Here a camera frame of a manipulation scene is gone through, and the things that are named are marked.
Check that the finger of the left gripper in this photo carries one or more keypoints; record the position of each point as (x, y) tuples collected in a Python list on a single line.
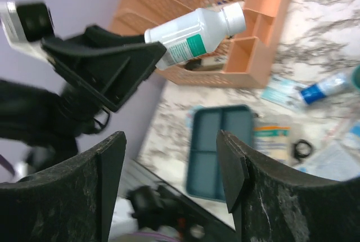
[(107, 67)]

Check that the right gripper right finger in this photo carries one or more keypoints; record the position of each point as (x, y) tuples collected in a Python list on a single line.
[(270, 201)]

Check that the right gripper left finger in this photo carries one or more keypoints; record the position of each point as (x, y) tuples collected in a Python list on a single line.
[(71, 201)]

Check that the white bottle green label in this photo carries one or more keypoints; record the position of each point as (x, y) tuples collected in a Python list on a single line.
[(195, 34)]

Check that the small bottle blue cap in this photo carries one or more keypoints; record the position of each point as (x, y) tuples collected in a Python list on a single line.
[(332, 85)]

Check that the green medicine box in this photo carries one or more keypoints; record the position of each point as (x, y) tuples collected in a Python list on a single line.
[(355, 77)]

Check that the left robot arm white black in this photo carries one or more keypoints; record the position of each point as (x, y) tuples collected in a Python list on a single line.
[(48, 123)]

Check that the green orange bandage box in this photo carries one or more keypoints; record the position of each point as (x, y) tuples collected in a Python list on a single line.
[(274, 142)]

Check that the white blue gauze pack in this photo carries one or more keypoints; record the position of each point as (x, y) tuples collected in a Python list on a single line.
[(333, 162)]

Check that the orange plastic file organizer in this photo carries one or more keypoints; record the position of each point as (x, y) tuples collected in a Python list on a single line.
[(243, 60)]

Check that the mask packet under tray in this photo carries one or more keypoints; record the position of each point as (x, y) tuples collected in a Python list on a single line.
[(190, 115)]

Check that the blue white flat packet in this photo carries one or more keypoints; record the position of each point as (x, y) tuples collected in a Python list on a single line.
[(283, 92)]

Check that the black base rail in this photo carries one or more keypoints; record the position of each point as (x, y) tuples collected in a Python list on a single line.
[(156, 204)]

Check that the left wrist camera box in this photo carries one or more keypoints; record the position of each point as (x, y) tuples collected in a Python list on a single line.
[(25, 24)]

